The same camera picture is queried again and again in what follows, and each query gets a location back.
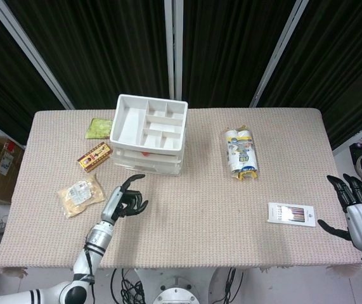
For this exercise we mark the pack of plastic bag rolls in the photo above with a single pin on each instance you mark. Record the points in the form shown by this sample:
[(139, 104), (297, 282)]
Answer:
[(241, 152)]

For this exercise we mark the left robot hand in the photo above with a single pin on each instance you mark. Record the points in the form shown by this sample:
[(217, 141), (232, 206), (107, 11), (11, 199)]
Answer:
[(112, 206)]

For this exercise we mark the white robot torso base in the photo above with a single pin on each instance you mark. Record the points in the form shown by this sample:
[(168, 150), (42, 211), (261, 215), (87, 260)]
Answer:
[(176, 293)]

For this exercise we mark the clear plastic drawer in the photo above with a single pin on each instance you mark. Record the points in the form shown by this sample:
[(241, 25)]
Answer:
[(149, 164)]

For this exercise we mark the red plastic cup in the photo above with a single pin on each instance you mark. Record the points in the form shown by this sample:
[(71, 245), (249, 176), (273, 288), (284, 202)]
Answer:
[(146, 154)]

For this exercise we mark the red and yellow carton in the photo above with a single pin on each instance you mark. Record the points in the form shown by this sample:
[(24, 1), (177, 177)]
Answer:
[(95, 156)]

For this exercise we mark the beige snack bag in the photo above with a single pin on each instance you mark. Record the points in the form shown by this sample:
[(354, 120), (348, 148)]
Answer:
[(80, 195)]

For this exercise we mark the gray metal frame post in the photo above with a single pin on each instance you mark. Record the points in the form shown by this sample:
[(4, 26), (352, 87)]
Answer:
[(279, 54), (173, 47), (28, 47)]

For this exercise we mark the beige woven tablecloth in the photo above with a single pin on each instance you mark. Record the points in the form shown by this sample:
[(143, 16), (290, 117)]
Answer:
[(199, 234)]

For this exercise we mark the white divided trays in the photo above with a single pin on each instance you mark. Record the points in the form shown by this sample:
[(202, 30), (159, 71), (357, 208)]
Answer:
[(130, 123)]

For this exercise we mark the white pen set box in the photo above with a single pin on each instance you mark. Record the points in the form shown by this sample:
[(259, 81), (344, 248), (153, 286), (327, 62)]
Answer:
[(290, 214)]

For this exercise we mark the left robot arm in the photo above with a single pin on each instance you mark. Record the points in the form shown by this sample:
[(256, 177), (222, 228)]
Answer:
[(95, 240)]

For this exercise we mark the green snack packet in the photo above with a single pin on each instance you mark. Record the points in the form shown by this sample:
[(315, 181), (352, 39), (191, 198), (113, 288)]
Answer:
[(98, 128)]

